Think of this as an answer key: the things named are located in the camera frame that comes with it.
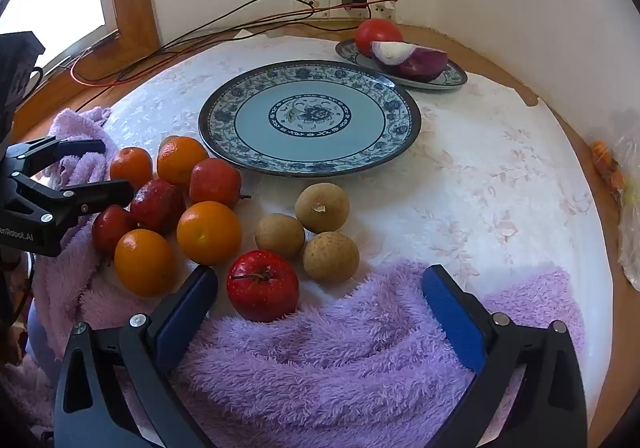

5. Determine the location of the red tomato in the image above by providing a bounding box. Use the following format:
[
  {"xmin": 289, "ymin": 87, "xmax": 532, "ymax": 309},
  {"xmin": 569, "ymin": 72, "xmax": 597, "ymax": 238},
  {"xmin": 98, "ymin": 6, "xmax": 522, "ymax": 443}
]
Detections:
[{"xmin": 355, "ymin": 19, "xmax": 404, "ymax": 58}]

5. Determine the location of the small orange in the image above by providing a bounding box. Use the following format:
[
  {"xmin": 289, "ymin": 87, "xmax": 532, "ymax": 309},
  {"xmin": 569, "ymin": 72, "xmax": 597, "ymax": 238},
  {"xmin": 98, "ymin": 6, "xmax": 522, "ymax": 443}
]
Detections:
[
  {"xmin": 109, "ymin": 147, "xmax": 154, "ymax": 190},
  {"xmin": 114, "ymin": 228, "xmax": 177, "ymax": 298},
  {"xmin": 156, "ymin": 135, "xmax": 210, "ymax": 186},
  {"xmin": 176, "ymin": 201, "xmax": 243, "ymax": 266}
]

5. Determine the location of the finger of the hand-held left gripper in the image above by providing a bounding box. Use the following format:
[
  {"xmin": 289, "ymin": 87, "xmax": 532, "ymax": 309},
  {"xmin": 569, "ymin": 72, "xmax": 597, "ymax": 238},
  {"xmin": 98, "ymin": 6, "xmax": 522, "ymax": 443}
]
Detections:
[
  {"xmin": 5, "ymin": 137, "xmax": 107, "ymax": 179},
  {"xmin": 10, "ymin": 177, "xmax": 135, "ymax": 229}
]

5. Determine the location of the halved red onion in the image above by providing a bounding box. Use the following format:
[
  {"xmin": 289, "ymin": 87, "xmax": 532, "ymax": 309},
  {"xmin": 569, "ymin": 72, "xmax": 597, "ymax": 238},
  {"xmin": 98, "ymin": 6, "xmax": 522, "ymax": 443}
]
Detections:
[{"xmin": 370, "ymin": 41, "xmax": 449, "ymax": 83}]

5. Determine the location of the wooden window frame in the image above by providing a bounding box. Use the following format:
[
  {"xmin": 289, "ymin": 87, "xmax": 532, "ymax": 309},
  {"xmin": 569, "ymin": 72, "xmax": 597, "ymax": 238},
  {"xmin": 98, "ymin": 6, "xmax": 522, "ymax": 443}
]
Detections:
[{"xmin": 10, "ymin": 0, "xmax": 161, "ymax": 139}]

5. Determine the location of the purple fluffy towel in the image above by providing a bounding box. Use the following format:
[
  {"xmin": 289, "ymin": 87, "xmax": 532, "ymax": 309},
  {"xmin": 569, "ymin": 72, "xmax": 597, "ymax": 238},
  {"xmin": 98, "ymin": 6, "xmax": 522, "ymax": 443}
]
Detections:
[{"xmin": 0, "ymin": 106, "xmax": 586, "ymax": 448}]

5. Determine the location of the small blue floral plate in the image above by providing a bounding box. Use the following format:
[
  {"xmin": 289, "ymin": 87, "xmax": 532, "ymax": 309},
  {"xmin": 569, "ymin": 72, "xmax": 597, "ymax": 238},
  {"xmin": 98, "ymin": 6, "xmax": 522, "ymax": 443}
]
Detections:
[{"xmin": 335, "ymin": 38, "xmax": 469, "ymax": 92}]

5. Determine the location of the dark red apple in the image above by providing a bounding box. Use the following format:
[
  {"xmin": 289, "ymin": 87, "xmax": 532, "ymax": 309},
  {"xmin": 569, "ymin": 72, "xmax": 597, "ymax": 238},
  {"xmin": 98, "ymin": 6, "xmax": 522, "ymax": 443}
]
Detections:
[
  {"xmin": 188, "ymin": 157, "xmax": 251, "ymax": 209},
  {"xmin": 91, "ymin": 205, "xmax": 137, "ymax": 266},
  {"xmin": 130, "ymin": 179, "xmax": 187, "ymax": 235}
]

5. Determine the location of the large blue floral plate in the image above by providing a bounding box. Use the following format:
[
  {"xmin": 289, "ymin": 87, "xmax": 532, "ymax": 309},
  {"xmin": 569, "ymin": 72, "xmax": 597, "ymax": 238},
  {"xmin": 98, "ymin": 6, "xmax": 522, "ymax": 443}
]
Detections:
[{"xmin": 198, "ymin": 60, "xmax": 422, "ymax": 178}]

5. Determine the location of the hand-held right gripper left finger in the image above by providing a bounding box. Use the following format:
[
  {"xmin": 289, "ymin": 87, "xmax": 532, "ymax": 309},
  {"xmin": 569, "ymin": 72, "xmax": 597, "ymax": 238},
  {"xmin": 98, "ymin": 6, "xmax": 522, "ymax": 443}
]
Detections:
[{"xmin": 52, "ymin": 265, "xmax": 219, "ymax": 448}]

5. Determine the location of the small orange produce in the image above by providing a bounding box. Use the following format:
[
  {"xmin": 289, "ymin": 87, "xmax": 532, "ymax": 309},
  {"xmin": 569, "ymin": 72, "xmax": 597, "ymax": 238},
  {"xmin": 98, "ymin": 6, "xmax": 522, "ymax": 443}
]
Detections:
[{"xmin": 592, "ymin": 141, "xmax": 626, "ymax": 189}]

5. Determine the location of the bright red apple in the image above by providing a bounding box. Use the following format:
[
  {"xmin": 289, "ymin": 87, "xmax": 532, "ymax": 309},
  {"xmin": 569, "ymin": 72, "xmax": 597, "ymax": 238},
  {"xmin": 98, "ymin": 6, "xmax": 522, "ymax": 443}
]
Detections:
[{"xmin": 226, "ymin": 250, "xmax": 300, "ymax": 323}]

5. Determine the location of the white floral tablecloth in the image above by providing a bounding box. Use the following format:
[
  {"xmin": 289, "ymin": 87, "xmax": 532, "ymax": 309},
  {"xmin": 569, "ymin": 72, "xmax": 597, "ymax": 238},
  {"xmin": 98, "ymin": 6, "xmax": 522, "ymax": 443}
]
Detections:
[{"xmin": 100, "ymin": 31, "xmax": 616, "ymax": 429}]

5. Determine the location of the clear plastic bag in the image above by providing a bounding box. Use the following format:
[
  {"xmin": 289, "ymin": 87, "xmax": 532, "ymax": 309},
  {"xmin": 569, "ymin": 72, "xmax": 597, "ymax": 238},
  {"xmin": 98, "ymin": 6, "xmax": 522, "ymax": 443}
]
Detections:
[{"xmin": 592, "ymin": 128, "xmax": 640, "ymax": 291}]

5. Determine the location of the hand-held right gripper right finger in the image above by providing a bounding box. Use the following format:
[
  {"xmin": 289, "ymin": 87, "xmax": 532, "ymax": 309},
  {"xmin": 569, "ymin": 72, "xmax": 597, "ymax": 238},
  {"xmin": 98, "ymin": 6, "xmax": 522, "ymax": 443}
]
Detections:
[{"xmin": 421, "ymin": 264, "xmax": 588, "ymax": 448}]

